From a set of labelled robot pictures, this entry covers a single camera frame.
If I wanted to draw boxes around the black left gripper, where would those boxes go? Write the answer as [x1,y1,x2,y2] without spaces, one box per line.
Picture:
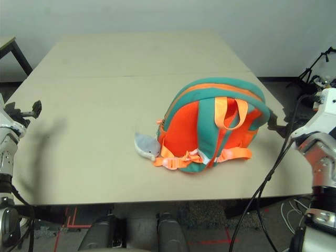
[4,100,43,127]

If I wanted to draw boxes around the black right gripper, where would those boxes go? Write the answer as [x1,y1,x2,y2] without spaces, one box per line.
[266,112,297,140]

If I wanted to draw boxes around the orange and teal backpack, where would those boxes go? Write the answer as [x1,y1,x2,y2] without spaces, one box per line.
[152,77,271,174]

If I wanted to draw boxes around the grey plush shark keychain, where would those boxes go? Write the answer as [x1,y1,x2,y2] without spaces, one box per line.
[134,132,161,161]

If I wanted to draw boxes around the black tripod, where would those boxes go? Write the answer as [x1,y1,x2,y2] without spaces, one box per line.
[287,46,336,89]

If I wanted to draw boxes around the grey robot left leg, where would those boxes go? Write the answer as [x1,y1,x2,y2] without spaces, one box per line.
[78,214,127,252]

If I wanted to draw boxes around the grey robot leg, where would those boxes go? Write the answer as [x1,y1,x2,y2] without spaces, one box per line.
[78,214,127,252]
[156,212,191,252]

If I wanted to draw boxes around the grey robot right leg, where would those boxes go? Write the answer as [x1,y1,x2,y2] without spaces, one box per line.
[156,212,191,252]

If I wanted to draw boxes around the beige side table black frame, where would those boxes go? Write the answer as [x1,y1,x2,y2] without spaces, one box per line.
[0,36,34,77]

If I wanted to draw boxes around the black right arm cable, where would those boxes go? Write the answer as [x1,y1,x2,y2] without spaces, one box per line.
[228,93,320,252]

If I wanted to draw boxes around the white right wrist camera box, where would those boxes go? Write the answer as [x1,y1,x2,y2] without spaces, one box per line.
[290,88,336,144]

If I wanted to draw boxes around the flat black left arm cable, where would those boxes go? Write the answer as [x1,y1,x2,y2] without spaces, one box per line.
[10,183,36,252]

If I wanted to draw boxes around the white floor cables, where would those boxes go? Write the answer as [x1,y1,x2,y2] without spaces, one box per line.
[280,198,309,233]

